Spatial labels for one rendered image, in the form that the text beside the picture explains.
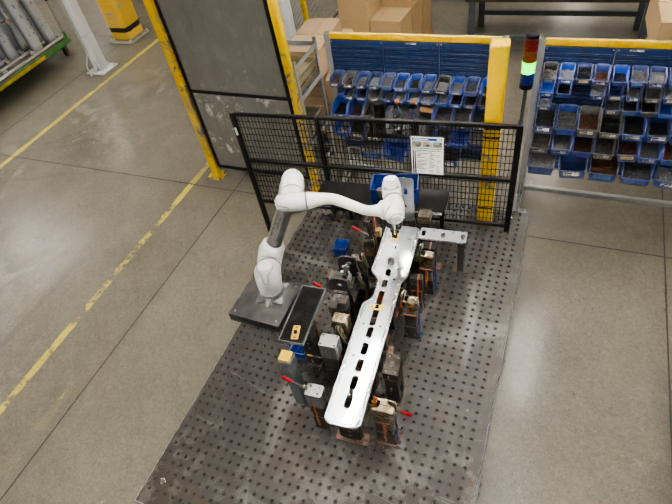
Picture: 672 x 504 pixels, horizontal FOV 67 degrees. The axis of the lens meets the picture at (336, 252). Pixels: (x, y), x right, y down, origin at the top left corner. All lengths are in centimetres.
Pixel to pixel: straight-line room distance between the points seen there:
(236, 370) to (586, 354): 240
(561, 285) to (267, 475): 268
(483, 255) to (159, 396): 257
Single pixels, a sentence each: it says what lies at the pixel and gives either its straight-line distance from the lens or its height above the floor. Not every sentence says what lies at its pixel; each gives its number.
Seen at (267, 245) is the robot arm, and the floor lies 105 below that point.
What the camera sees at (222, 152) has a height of 35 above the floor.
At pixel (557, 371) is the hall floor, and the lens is 391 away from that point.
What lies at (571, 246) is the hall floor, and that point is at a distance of 468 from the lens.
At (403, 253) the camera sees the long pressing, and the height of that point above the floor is 100.
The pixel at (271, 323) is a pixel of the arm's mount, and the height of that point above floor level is 76.
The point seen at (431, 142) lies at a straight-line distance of 329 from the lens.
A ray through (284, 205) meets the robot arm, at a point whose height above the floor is 149.
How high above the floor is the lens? 330
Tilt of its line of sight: 46 degrees down
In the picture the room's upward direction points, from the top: 12 degrees counter-clockwise
